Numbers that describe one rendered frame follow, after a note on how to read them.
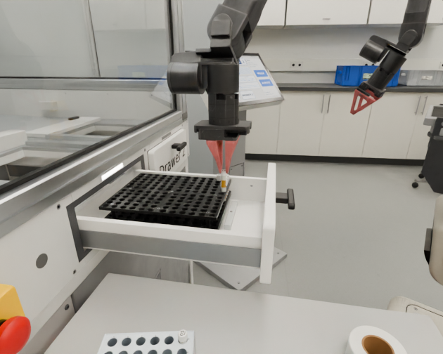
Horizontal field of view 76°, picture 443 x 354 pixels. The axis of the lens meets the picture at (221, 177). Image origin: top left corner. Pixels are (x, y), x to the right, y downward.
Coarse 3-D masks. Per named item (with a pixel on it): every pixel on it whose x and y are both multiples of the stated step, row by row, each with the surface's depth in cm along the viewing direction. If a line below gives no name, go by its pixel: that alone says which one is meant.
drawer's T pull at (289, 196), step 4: (288, 188) 57; (276, 192) 55; (280, 192) 55; (288, 192) 55; (292, 192) 55; (276, 196) 54; (280, 196) 54; (284, 196) 54; (288, 196) 54; (292, 196) 53; (276, 200) 53; (280, 200) 53; (284, 200) 53; (288, 200) 52; (292, 200) 52; (288, 204) 51; (292, 204) 51; (288, 208) 51; (292, 208) 51
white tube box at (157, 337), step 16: (112, 336) 39; (128, 336) 39; (144, 336) 39; (160, 336) 39; (176, 336) 39; (192, 336) 39; (112, 352) 37; (128, 352) 37; (144, 352) 37; (160, 352) 37; (176, 352) 37; (192, 352) 37
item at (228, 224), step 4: (232, 204) 64; (236, 204) 64; (232, 208) 62; (236, 208) 65; (228, 212) 61; (232, 212) 61; (228, 216) 59; (232, 216) 59; (228, 220) 58; (232, 220) 58; (224, 224) 56; (228, 224) 56; (224, 228) 56; (228, 228) 56
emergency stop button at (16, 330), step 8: (8, 320) 30; (16, 320) 30; (24, 320) 31; (0, 328) 29; (8, 328) 29; (16, 328) 30; (24, 328) 30; (0, 336) 28; (8, 336) 29; (16, 336) 29; (24, 336) 30; (0, 344) 28; (8, 344) 29; (16, 344) 30; (24, 344) 31; (0, 352) 28; (8, 352) 29; (16, 352) 30
